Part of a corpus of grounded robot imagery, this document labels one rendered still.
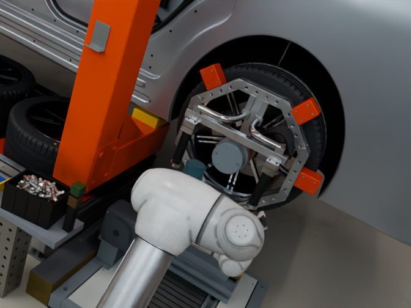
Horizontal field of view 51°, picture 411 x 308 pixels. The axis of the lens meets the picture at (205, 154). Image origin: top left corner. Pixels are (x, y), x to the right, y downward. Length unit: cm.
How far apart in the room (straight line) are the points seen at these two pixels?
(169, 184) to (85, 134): 76
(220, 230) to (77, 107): 91
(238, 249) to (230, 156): 79
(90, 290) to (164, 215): 112
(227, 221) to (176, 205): 12
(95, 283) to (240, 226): 124
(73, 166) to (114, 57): 48
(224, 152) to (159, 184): 73
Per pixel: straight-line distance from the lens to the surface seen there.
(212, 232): 95
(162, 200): 96
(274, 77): 179
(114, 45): 154
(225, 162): 168
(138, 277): 98
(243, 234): 92
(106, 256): 214
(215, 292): 219
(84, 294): 201
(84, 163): 172
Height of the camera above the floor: 152
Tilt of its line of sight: 24 degrees down
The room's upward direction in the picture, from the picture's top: 22 degrees clockwise
